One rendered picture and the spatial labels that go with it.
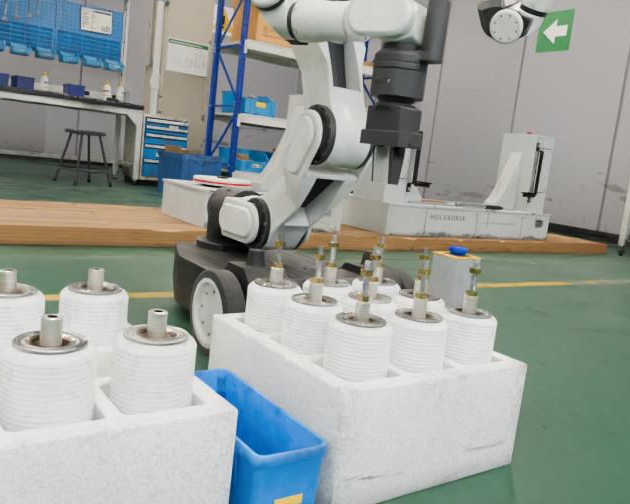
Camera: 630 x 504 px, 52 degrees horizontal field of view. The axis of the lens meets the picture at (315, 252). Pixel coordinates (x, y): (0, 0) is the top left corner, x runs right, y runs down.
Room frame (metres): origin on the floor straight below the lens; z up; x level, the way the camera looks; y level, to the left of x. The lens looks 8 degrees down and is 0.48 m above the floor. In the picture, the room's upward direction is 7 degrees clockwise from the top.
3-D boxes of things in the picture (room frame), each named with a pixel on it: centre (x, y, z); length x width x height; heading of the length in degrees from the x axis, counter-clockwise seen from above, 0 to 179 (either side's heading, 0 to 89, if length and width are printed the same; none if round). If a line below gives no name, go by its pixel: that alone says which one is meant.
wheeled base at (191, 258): (1.79, 0.13, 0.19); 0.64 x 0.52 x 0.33; 35
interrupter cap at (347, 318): (0.92, -0.08, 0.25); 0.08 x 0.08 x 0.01
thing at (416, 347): (0.99, -0.17, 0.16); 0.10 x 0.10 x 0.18
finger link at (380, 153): (1.10, -0.09, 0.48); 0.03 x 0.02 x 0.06; 129
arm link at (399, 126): (1.08, -0.10, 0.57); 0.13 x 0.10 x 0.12; 39
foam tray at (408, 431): (1.08, -0.10, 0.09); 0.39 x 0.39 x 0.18; 36
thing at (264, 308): (1.11, 0.06, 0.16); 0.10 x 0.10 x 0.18
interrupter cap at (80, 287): (0.92, 0.31, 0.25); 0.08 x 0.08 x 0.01
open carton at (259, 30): (6.51, 0.68, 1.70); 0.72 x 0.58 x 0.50; 129
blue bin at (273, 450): (0.87, 0.08, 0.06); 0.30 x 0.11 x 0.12; 35
